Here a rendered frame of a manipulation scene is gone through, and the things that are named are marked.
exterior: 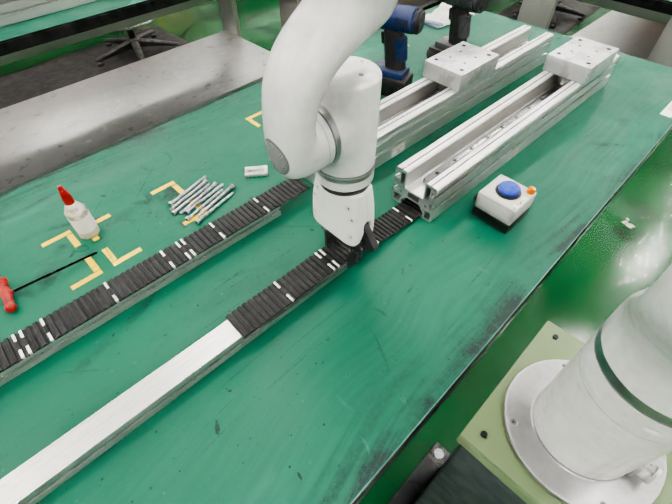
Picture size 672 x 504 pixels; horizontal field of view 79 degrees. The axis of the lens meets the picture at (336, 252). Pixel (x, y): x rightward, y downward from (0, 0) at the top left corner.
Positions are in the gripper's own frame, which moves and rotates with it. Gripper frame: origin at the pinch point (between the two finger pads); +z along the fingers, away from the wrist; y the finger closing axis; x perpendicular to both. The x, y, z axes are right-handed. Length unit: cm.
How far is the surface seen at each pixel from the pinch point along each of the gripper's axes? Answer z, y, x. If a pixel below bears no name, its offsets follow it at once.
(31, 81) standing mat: 79, -300, 0
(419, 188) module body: -0.6, -0.3, 21.2
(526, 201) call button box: -2.0, 16.7, 31.4
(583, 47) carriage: -9, -1, 86
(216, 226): 0.6, -20.1, -13.3
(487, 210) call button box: 0.9, 11.9, 27.2
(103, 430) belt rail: 0.9, 1.0, -43.8
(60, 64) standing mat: 79, -312, 23
